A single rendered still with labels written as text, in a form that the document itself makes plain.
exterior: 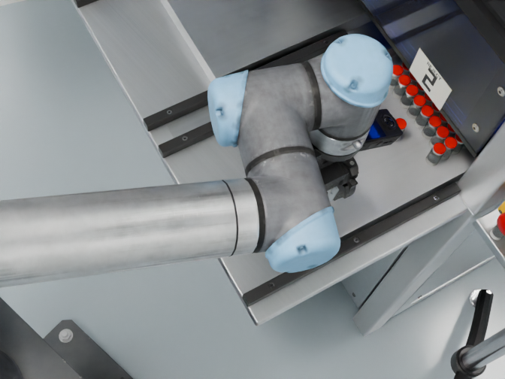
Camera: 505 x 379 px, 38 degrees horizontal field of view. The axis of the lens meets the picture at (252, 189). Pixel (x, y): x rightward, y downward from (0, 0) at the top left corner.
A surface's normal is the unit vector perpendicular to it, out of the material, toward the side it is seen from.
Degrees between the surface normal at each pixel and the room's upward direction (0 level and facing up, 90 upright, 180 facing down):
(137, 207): 14
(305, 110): 52
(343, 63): 1
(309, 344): 0
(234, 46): 0
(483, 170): 90
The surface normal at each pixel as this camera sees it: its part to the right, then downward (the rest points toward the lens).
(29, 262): 0.36, 0.43
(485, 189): -0.87, 0.43
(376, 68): 0.04, -0.41
